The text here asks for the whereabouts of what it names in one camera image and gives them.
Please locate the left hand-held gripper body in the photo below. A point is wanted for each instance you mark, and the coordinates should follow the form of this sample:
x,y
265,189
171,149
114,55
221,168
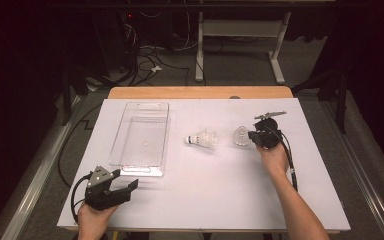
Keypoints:
x,y
101,198

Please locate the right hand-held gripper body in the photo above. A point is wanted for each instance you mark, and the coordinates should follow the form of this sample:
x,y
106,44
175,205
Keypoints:
x,y
269,135

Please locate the clear plastic container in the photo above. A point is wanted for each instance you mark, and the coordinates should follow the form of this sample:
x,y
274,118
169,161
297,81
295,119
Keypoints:
x,y
140,143

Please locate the person's left hand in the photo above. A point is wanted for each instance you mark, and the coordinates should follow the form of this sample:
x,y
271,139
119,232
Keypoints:
x,y
93,223

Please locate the person's right hand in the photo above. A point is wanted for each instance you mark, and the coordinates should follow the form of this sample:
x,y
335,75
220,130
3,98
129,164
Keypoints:
x,y
275,161

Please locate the dark table grommet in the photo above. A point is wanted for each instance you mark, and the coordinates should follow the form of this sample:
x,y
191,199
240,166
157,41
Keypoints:
x,y
235,97

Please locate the wooden table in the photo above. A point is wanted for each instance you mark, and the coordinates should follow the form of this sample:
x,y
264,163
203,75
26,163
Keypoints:
x,y
196,92

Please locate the white board sheet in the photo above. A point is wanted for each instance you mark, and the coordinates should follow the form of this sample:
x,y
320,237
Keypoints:
x,y
213,200

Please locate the black metal stand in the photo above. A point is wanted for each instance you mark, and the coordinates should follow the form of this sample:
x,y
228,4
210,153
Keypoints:
x,y
341,110
66,100

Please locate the white plug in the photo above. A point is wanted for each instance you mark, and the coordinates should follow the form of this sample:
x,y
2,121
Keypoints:
x,y
156,68

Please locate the dark curtain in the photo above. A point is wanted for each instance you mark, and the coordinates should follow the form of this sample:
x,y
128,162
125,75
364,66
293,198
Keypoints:
x,y
376,83
13,100

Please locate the dark equipment box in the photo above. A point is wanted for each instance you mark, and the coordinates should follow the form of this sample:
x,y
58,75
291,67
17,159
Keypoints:
x,y
113,40

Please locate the aluminium floor rail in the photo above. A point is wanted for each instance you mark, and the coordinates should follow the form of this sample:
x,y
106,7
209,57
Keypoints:
x,y
38,181
378,213

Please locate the white metal desk frame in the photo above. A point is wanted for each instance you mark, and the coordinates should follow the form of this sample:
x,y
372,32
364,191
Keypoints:
x,y
240,28

